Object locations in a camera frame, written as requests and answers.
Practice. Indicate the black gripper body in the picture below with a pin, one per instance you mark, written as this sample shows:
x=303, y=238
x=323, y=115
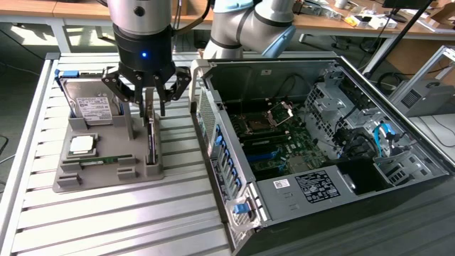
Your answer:
x=142, y=48

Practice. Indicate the graphics card with black fan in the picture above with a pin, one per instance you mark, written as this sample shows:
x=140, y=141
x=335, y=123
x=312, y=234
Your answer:
x=152, y=138

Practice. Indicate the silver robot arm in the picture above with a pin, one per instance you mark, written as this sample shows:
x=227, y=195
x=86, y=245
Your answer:
x=139, y=16

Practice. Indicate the hard disk in blue carrier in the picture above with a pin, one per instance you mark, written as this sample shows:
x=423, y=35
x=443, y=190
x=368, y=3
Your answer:
x=88, y=98

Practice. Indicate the open black PC case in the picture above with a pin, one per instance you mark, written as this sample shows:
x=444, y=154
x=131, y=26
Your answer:
x=207, y=112

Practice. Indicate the silver CPU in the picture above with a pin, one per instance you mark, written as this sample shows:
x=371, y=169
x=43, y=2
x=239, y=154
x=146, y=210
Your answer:
x=83, y=145

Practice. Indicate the CPU socket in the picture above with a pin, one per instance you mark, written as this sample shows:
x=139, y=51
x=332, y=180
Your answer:
x=254, y=124

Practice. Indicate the green RAM stick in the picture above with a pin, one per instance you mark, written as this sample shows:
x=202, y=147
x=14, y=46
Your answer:
x=99, y=160

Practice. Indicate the metal socket cover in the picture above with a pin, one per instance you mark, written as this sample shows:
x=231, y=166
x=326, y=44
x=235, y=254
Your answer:
x=282, y=113

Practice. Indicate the black-latched black RAM slot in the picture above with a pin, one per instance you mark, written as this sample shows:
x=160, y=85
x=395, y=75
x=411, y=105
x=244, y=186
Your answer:
x=264, y=136
x=267, y=140

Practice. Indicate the grey parts rack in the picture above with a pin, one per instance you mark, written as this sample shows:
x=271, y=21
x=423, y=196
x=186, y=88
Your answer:
x=107, y=176

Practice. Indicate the blue expansion slot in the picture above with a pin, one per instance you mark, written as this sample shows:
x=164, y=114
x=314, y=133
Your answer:
x=264, y=156

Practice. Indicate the silver drive cage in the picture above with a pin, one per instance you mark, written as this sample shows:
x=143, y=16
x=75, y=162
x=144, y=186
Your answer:
x=330, y=104

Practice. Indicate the green motherboard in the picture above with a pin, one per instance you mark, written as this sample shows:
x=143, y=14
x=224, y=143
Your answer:
x=306, y=149

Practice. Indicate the silver chipset heatsink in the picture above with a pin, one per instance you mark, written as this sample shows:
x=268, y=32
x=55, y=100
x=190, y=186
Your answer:
x=298, y=164

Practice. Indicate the grey electronics box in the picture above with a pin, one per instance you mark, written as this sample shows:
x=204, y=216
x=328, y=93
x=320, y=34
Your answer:
x=314, y=8

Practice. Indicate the blue case release latch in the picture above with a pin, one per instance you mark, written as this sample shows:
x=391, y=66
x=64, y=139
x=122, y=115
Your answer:
x=239, y=208

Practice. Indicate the grey power supply unit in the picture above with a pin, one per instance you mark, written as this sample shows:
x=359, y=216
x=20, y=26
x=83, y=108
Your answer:
x=280, y=205

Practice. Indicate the white mug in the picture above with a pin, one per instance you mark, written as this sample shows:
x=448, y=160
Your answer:
x=342, y=3

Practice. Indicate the white black yellow box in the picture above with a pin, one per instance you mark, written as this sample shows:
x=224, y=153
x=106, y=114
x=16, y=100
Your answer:
x=360, y=20

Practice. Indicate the white small carton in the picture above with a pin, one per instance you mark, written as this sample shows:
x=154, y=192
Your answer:
x=386, y=23

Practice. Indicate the black stand pole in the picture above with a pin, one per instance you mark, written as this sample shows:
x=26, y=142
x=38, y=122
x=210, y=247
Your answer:
x=410, y=26

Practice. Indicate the silver disk bay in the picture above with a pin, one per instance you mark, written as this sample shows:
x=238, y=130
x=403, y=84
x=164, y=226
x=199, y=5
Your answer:
x=394, y=170

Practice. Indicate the black monitor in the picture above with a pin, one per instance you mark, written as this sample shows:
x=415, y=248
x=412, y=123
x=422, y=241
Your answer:
x=402, y=3

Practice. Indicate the cluttered wooden desk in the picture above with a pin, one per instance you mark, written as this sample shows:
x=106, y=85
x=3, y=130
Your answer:
x=426, y=31

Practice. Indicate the grey vented machine box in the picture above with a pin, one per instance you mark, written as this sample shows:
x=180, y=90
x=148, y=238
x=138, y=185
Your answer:
x=436, y=98

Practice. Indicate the brown cardboard piece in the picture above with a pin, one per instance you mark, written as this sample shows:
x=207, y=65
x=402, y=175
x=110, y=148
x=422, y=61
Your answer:
x=442, y=13

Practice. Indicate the aluminium profile frame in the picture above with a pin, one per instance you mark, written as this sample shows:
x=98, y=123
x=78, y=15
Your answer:
x=423, y=69

